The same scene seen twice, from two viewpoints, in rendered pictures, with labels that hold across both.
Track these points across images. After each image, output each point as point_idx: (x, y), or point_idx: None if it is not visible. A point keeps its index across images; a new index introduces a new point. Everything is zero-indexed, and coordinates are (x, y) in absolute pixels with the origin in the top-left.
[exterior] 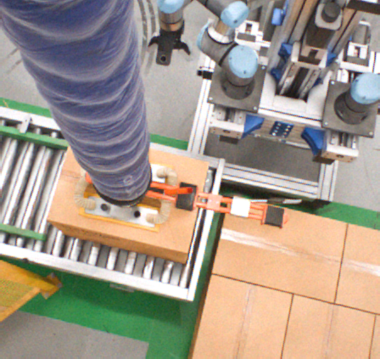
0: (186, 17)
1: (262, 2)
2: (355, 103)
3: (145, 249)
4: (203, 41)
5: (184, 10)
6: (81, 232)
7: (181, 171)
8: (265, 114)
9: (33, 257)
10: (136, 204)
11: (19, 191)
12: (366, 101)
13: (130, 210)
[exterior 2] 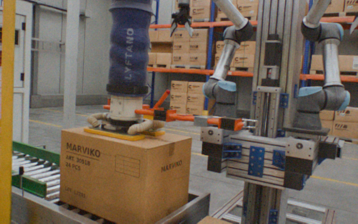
0: (213, 212)
1: (230, 5)
2: (302, 99)
3: (114, 185)
4: (205, 84)
5: (213, 209)
6: (75, 162)
7: (169, 135)
8: (242, 138)
9: (25, 194)
10: (127, 126)
11: (52, 183)
12: (308, 91)
13: (120, 126)
